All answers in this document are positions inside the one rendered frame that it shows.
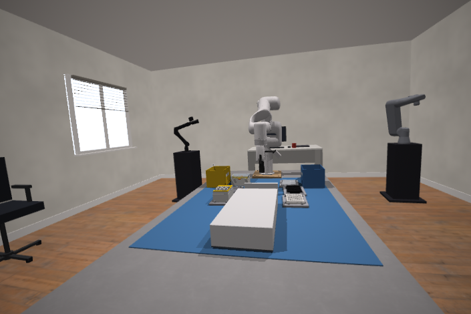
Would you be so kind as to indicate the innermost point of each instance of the dark blue open-top bin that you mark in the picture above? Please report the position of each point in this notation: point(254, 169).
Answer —
point(312, 176)

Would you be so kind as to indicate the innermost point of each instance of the blue bench mat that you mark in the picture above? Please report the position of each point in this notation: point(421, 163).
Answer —
point(322, 233)

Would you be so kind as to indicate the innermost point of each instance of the yellow open-top bin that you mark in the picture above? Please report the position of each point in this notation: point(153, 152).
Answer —
point(217, 175)

